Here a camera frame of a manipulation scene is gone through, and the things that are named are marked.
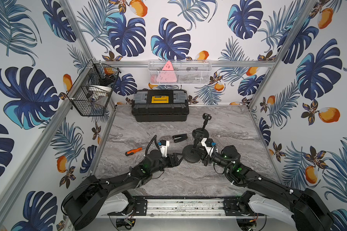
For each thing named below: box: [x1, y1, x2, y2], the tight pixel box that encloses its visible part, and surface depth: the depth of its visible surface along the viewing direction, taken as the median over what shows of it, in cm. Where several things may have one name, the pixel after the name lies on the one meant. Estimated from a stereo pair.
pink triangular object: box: [156, 60, 178, 83], surface depth 92 cm
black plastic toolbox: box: [131, 88, 190, 122], surface depth 103 cm
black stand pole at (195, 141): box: [192, 137, 200, 149], surface depth 72 cm
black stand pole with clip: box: [201, 113, 212, 130], surface depth 91 cm
